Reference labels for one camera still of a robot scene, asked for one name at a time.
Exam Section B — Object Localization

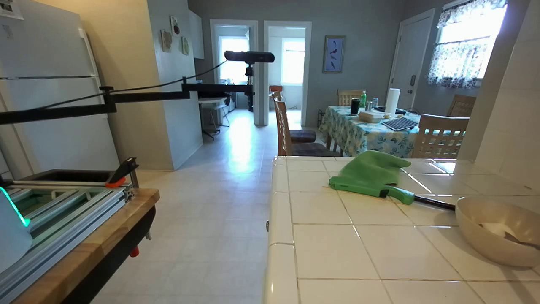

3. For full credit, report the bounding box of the framed bird picture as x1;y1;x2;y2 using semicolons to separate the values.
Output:
322;33;347;74

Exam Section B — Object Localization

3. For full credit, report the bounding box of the white lace curtain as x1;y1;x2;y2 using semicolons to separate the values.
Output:
427;0;509;87

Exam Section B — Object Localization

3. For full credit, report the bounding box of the aluminium rail frame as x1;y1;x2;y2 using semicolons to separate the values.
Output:
0;177;135;300

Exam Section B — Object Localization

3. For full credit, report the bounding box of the green cloth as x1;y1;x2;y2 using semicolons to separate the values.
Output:
327;150;413;199

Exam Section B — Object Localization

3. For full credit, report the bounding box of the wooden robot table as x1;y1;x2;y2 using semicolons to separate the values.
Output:
13;187;162;304

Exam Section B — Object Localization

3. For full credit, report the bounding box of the dining table floral tablecloth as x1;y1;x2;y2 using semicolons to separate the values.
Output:
317;104;469;158

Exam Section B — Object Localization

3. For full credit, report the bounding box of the light wooden chair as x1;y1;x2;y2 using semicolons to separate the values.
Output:
337;87;366;107
408;112;471;160

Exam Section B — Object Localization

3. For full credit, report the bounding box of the white panel door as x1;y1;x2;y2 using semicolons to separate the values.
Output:
388;6;437;112

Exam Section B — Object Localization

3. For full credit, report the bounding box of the wicker basket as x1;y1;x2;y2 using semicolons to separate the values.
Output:
357;107;384;123

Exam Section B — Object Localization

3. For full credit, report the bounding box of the orange black clamp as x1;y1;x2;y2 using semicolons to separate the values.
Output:
104;155;140;190

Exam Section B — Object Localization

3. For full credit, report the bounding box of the black camera cable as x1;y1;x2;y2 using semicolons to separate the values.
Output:
32;58;228;111

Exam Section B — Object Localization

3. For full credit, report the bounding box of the dark placemat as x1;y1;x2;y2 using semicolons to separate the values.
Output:
381;114;418;133

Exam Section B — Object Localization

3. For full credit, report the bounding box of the black stereo camera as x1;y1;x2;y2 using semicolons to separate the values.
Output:
222;48;276;63

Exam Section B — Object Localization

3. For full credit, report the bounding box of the green stick lighter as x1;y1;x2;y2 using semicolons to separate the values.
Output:
379;185;457;212

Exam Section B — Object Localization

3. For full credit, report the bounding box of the black camera boom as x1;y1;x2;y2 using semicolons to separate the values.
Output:
0;62;256;126

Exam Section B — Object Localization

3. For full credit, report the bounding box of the wooden chair patterned cushion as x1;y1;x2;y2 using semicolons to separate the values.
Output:
273;97;344;156

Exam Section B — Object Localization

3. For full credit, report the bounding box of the small white side table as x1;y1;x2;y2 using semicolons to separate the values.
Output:
197;96;231;138

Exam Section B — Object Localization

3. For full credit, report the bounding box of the wooden chair dark cushion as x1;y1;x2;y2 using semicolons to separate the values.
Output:
268;89;317;143

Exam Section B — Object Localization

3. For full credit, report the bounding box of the paper towel roll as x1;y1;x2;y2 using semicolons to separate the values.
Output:
383;85;401;116

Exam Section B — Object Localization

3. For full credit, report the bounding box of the white refrigerator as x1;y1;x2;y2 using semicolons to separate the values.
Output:
0;0;121;180

